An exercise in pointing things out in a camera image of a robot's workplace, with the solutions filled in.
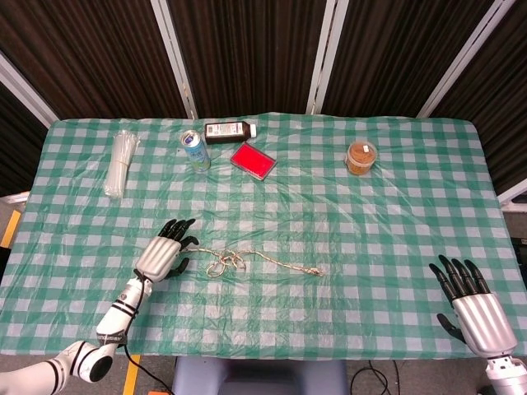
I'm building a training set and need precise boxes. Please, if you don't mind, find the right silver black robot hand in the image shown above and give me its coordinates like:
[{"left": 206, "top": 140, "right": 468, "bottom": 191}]
[{"left": 428, "top": 254, "right": 519, "bottom": 358}]

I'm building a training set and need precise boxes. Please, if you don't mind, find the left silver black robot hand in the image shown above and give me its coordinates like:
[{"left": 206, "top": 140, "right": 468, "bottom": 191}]
[{"left": 135, "top": 218, "right": 200, "bottom": 284}]

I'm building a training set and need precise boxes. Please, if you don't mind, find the beige braided rope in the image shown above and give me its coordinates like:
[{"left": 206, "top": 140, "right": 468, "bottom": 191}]
[{"left": 184, "top": 245, "right": 324, "bottom": 278}]

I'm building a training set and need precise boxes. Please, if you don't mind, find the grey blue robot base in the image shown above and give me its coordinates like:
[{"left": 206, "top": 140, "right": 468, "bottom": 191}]
[{"left": 170, "top": 356, "right": 349, "bottom": 395}]

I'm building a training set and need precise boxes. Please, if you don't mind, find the green white checkered tablecloth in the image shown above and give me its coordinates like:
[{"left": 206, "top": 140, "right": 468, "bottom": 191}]
[{"left": 0, "top": 112, "right": 527, "bottom": 362}]

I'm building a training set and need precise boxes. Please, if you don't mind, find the light blue drink can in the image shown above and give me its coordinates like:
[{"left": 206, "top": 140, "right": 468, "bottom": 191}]
[{"left": 178, "top": 129, "right": 212, "bottom": 174}]

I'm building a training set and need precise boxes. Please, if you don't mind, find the red ink pad box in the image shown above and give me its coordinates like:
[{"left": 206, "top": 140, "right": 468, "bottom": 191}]
[{"left": 229, "top": 141, "right": 277, "bottom": 182}]

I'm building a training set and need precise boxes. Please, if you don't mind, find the dark brown medicine bottle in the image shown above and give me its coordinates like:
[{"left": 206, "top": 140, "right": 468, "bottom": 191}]
[{"left": 203, "top": 120, "right": 259, "bottom": 146}]

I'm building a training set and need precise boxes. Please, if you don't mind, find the clear jar with orange contents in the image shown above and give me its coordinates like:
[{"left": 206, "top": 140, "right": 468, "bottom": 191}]
[{"left": 344, "top": 140, "right": 379, "bottom": 177}]

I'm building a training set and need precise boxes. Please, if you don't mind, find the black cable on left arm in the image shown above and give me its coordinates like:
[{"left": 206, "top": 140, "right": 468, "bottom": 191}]
[{"left": 122, "top": 268, "right": 174, "bottom": 395}]

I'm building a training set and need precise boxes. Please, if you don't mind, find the bundle of white cable ties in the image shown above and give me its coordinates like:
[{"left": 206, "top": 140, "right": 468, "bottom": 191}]
[{"left": 103, "top": 128, "right": 142, "bottom": 201}]

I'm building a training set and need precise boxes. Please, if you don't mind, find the black floor cable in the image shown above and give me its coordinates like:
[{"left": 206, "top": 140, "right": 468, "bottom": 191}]
[{"left": 349, "top": 360, "right": 417, "bottom": 395}]

